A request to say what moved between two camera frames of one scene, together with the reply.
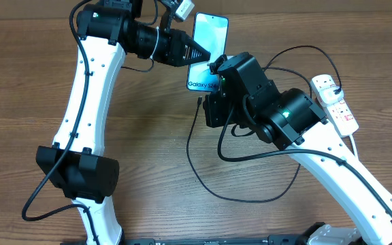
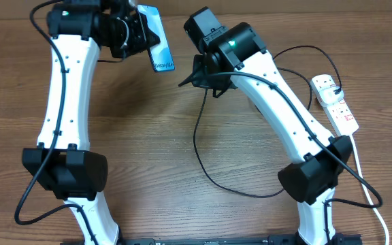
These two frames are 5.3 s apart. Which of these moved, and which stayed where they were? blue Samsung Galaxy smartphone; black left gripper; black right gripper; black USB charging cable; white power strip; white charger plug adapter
Moved: black right gripper; black left gripper; black USB charging cable; blue Samsung Galaxy smartphone
Stayed: white power strip; white charger plug adapter
